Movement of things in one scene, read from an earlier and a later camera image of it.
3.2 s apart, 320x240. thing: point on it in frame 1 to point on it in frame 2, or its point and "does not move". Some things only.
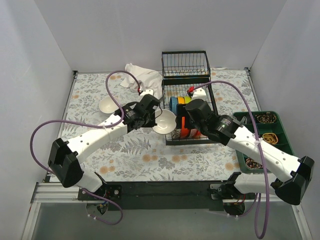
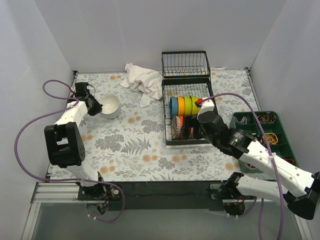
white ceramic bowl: [166, 123] to [111, 106]
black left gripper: [152, 116] to [94, 107]
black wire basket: [182, 64] does not move
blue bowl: [173, 102] does not move
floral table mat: [92, 99] does not move
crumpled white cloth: [148, 79] does not move
